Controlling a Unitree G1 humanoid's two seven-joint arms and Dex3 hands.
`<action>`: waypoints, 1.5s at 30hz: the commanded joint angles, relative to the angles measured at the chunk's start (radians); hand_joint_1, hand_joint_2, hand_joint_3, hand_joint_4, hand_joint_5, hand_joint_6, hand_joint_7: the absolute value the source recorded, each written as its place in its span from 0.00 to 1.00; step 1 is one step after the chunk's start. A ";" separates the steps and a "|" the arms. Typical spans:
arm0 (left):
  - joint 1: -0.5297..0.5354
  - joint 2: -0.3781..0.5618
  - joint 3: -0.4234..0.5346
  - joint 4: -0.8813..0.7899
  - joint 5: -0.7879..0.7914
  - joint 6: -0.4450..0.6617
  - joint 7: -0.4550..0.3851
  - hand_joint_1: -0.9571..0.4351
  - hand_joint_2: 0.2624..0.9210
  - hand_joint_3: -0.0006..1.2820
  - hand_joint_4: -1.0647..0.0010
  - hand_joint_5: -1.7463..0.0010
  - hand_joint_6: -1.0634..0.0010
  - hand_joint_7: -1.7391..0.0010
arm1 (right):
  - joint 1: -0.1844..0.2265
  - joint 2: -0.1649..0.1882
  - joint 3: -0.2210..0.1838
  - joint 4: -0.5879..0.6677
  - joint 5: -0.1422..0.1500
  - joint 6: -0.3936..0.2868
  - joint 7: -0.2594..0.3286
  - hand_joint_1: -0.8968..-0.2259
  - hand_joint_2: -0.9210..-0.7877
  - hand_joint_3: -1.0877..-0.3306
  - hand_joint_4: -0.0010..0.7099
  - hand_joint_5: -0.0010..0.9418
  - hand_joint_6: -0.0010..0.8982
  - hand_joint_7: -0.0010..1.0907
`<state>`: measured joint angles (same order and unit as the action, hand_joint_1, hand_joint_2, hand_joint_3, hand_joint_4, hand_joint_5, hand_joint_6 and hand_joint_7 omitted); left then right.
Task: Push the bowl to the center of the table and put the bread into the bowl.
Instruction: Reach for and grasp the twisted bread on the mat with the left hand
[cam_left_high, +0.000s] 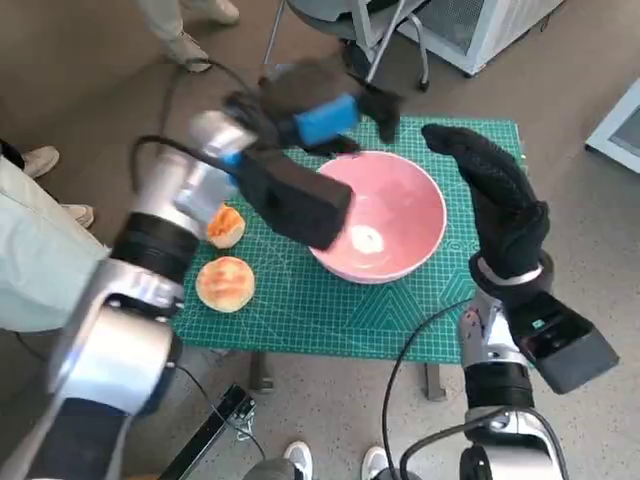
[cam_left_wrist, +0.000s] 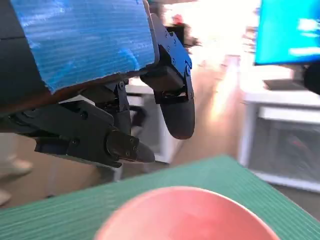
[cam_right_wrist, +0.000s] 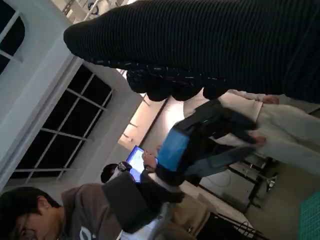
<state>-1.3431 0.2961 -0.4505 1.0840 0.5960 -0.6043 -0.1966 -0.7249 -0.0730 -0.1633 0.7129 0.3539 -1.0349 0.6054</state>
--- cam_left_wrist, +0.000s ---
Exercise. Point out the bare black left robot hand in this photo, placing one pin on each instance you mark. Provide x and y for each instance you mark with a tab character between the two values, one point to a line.
87	37

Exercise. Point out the pink bowl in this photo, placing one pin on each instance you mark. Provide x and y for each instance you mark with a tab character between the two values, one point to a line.
187	217

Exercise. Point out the green cutting mat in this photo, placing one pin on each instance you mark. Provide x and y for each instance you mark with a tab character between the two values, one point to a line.
62	212

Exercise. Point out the blue lit monitor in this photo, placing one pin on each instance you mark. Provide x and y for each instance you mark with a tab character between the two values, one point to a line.
287	30

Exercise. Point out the white mesh cabinet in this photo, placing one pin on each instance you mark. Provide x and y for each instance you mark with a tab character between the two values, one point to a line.
287	140

